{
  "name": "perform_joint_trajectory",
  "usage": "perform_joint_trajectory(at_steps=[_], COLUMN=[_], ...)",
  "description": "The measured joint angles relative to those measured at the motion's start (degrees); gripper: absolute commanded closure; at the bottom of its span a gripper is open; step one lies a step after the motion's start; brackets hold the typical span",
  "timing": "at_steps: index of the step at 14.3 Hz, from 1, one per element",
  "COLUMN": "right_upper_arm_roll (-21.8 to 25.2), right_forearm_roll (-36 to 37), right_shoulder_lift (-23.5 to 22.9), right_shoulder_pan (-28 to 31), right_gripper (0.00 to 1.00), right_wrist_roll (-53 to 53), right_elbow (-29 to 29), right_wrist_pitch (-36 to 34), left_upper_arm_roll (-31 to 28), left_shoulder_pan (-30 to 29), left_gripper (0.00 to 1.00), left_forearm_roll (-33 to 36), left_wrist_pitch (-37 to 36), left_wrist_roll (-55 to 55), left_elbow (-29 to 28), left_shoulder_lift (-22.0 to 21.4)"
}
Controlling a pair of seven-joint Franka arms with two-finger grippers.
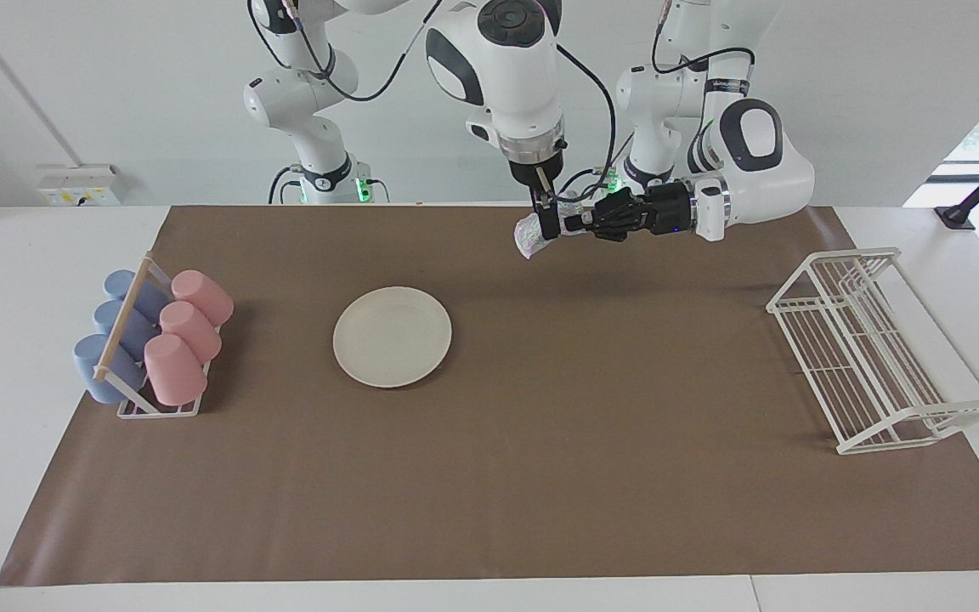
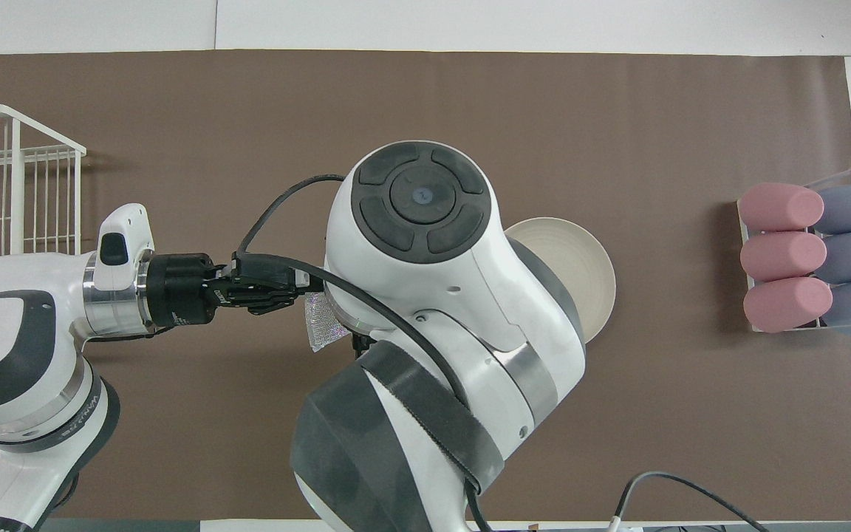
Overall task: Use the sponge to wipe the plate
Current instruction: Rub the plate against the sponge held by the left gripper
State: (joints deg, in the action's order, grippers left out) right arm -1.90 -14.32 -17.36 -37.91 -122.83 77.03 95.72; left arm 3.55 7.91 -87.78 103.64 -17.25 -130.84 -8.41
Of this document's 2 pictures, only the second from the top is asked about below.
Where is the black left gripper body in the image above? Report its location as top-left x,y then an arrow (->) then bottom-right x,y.
146,253 -> 234,327

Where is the clear plastic snack bag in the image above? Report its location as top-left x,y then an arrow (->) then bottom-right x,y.
305,291 -> 349,354

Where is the cream round plate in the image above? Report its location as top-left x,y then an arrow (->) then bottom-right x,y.
503,216 -> 617,345

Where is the brown paper table mat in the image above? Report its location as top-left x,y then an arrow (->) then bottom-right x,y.
0,50 -> 851,522

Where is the pink plastic cup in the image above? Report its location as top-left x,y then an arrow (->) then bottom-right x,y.
740,231 -> 828,282
743,277 -> 835,334
738,183 -> 826,232

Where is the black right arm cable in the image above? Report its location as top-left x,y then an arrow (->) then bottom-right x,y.
236,174 -> 768,532

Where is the white wire dish rack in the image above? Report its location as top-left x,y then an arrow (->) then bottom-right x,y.
0,103 -> 88,271

